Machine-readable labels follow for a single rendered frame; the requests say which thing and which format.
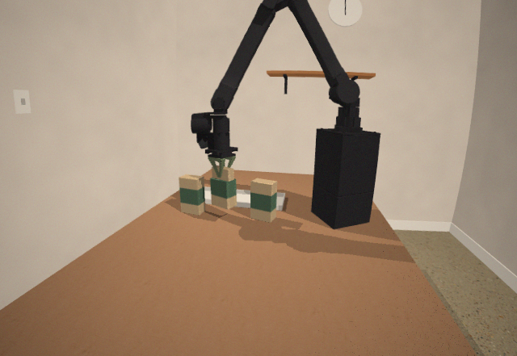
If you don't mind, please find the white rectangular tray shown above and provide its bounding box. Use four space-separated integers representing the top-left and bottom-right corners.
204 186 285 211

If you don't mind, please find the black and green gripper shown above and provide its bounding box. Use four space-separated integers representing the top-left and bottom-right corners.
205 132 238 178

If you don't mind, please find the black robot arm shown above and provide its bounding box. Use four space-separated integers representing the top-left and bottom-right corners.
191 0 363 149

